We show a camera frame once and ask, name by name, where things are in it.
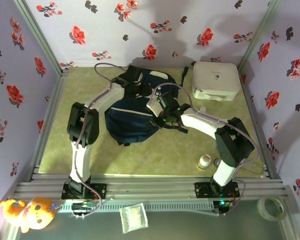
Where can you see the white orange medicine bottle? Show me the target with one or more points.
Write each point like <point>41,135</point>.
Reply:
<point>203,162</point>

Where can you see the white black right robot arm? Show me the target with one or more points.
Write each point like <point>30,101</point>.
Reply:
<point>197,122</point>

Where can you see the orange plush toy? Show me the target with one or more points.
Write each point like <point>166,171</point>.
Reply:
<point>37,212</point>

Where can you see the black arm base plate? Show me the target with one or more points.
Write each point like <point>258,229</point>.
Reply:
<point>100,191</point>
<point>201,190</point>

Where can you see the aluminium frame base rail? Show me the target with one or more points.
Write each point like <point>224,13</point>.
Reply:
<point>152,187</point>

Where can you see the aluminium frame post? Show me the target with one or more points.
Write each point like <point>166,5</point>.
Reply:
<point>40,37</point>
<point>257,32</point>

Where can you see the white storage case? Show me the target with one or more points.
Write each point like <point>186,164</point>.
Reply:
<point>215,77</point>

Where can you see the white card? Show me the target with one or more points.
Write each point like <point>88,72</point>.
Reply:
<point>203,110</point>

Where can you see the white plastic packet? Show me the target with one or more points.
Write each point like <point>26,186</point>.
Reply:
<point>133,217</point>

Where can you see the aluminium frame side rail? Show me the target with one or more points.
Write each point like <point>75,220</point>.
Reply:
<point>251,105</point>
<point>50,120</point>

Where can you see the clear tape roll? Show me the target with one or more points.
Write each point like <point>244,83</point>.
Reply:
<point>259,206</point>

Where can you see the navy blue backpack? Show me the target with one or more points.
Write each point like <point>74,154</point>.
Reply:
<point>127,125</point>

